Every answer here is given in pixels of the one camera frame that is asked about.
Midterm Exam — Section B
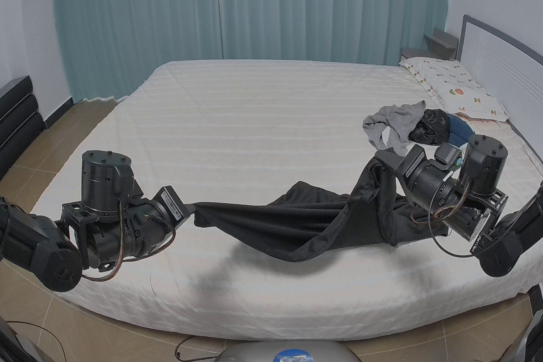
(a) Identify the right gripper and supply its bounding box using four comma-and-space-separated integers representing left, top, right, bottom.
375, 143, 459, 211

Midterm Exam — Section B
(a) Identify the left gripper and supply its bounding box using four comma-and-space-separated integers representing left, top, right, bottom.
121, 185, 188, 258

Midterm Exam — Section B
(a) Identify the black T-shirt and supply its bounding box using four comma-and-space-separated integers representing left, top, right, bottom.
193, 159, 450, 263

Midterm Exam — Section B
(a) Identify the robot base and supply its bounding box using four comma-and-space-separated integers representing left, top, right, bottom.
216, 341, 357, 362

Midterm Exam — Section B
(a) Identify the bed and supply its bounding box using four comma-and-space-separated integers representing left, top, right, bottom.
32, 14, 543, 342

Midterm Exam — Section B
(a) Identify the grey garment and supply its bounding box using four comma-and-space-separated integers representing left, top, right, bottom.
362, 99, 427, 155

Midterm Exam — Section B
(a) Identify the black shiny garment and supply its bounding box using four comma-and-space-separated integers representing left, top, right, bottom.
408, 109, 451, 145

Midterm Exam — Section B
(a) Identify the dark blue and white garment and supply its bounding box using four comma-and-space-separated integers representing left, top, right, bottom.
445, 114, 476, 149

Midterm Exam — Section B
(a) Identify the white printed pillow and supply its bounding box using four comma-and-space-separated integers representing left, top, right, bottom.
399, 57, 510, 122

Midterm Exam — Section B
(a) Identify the grey bedside table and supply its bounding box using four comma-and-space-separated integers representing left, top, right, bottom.
401, 28, 459, 66

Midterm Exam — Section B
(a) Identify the black chest of drawers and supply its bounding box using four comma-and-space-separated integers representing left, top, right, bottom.
0, 75, 45, 178

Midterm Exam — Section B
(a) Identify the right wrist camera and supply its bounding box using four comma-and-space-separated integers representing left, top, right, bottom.
435, 142, 464, 171

